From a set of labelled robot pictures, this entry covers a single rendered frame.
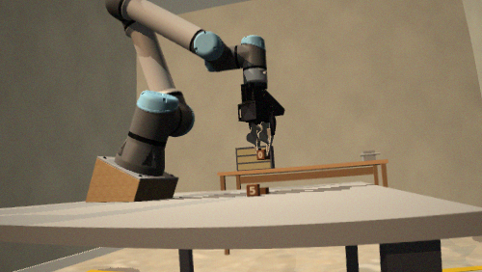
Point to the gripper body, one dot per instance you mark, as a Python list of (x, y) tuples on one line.
[(251, 111)]

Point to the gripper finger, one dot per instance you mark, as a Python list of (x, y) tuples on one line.
[(267, 132), (252, 137)]

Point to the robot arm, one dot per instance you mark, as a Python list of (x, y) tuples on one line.
[(156, 115)]

